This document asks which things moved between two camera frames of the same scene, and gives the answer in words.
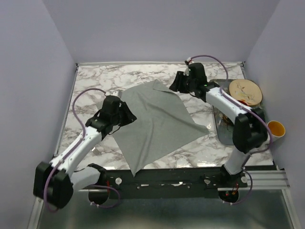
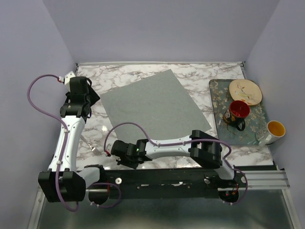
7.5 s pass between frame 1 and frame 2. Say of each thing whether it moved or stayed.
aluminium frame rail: stayed
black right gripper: moved
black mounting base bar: stayed
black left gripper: moved
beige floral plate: stayed
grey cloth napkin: moved
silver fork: stayed
